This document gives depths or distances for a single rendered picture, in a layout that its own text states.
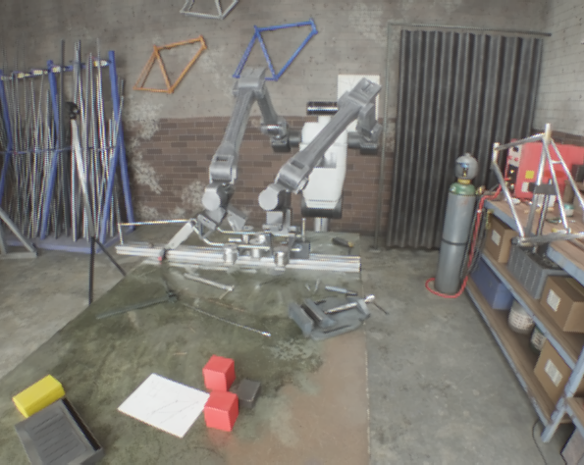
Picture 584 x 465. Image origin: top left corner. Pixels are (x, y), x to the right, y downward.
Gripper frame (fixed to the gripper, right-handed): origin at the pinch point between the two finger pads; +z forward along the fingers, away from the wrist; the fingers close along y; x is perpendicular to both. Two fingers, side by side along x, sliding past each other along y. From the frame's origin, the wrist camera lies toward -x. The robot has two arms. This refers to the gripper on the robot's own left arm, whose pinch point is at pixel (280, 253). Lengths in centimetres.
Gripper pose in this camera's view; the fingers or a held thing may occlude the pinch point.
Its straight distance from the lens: 105.5
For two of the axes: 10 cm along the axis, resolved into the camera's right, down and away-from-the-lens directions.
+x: 1.6, -1.8, 9.7
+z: -0.3, 9.8, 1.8
